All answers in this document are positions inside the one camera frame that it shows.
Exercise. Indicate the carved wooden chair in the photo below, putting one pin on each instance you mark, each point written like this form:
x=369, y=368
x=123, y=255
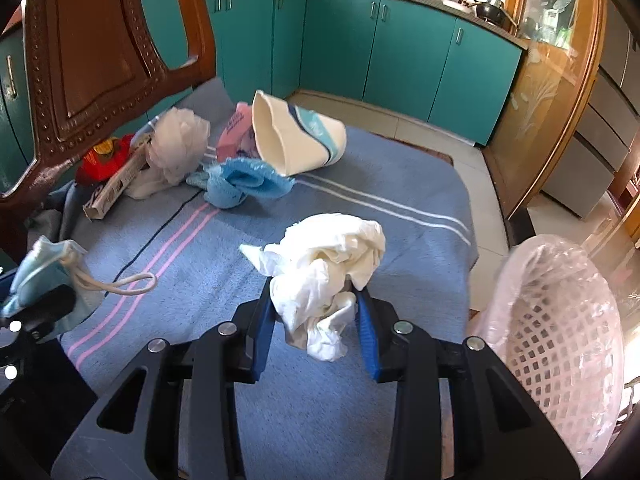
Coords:
x=95, y=50

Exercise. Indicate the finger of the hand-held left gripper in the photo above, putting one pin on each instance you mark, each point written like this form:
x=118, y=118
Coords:
x=47, y=310

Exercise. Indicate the grey cloth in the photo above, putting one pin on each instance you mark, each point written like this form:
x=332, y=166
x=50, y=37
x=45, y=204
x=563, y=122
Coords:
x=50, y=215

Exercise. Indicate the pink tissue packet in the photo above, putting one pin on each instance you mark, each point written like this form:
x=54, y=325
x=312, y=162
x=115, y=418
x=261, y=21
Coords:
x=235, y=140

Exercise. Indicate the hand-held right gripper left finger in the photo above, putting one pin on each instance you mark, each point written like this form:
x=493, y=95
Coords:
x=262, y=342

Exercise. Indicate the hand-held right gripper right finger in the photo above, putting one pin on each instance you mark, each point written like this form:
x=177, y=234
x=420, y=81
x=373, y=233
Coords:
x=369, y=340

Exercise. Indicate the glass sliding door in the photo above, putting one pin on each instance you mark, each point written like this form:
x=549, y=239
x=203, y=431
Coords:
x=545, y=85

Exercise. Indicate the light blue face mask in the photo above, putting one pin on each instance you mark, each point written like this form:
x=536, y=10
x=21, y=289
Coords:
x=45, y=272

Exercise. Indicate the grey refrigerator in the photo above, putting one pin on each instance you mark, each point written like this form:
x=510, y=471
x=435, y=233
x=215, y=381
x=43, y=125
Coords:
x=595, y=150

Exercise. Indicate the white blue paper cup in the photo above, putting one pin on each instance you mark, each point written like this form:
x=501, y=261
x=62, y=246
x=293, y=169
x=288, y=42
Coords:
x=280, y=135

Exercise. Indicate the black pot with lid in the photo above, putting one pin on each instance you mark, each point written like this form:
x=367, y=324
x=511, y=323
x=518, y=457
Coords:
x=492, y=10

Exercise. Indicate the teal lower cabinets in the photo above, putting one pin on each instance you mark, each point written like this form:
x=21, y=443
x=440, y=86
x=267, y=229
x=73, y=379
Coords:
x=410, y=50

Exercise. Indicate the white tissue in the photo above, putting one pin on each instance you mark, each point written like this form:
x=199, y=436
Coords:
x=325, y=255

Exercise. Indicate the blue fringed cloth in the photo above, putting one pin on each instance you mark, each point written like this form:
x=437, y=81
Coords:
x=240, y=180

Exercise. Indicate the white bowl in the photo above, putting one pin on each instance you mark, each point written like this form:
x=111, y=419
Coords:
x=457, y=5

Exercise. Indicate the white mesh bath sponge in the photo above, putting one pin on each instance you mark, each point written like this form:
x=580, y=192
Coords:
x=175, y=142

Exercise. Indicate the blue striped towel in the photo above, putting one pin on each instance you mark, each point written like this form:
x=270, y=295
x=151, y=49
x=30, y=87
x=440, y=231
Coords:
x=200, y=255

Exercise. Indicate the red snack packet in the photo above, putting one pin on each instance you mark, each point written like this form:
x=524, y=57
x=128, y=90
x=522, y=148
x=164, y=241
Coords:
x=102, y=160

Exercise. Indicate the white plastic waste basket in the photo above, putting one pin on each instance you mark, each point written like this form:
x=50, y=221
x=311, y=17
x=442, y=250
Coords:
x=555, y=340

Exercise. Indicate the white toothpaste box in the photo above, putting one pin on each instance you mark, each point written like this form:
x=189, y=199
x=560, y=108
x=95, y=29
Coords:
x=117, y=185

